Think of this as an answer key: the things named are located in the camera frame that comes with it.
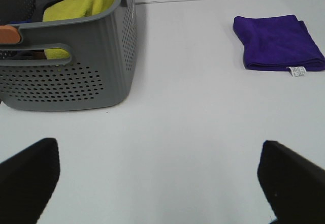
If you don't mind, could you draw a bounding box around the folded purple towel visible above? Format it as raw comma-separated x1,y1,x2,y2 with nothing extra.
233,15,324,72

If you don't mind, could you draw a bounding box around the yellow-green towel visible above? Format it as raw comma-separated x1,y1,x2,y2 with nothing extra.
42,0,115,60

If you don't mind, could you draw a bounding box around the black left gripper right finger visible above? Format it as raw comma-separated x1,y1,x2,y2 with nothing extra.
257,141,324,223

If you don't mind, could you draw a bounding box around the grey perforated plastic basket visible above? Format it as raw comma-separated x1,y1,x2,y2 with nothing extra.
1,0,137,111

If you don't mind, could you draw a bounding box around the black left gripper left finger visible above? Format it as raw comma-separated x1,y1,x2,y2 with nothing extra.
1,138,60,223

